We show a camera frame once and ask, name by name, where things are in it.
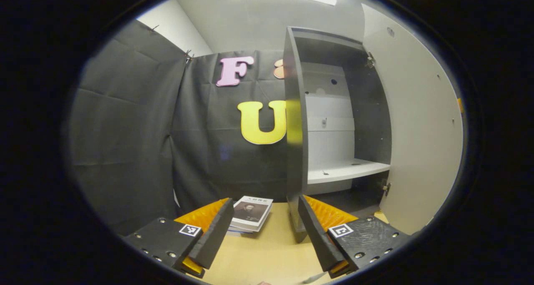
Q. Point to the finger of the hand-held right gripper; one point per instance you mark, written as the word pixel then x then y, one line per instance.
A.
pixel 460 105

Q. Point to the white cabinet shelf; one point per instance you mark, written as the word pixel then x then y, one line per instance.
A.
pixel 342 170

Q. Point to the black backdrop cloth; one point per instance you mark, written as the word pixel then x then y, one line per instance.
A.
pixel 125 130

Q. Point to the beige cabinet door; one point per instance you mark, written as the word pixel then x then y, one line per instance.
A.
pixel 417 130

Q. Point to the dark grey cabinet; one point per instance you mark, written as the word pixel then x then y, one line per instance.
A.
pixel 294 172

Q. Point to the thin pale book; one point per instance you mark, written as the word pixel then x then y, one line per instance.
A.
pixel 244 230

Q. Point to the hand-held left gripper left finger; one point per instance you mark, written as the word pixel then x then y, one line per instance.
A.
pixel 217 235

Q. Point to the white portrait cover book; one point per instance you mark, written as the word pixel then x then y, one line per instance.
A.
pixel 252 212

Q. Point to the metal door hinge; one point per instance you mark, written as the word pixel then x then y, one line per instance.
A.
pixel 386 188
pixel 370 61

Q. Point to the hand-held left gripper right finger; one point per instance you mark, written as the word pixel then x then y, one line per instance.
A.
pixel 315 239

